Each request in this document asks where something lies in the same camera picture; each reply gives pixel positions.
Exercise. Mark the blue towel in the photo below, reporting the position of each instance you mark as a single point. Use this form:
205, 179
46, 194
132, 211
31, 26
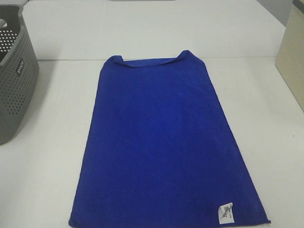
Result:
160, 152

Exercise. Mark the grey perforated plastic basket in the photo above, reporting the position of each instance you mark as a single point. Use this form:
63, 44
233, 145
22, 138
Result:
18, 70

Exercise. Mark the beige fabric storage box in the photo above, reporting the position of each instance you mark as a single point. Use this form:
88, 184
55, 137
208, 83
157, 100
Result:
290, 58

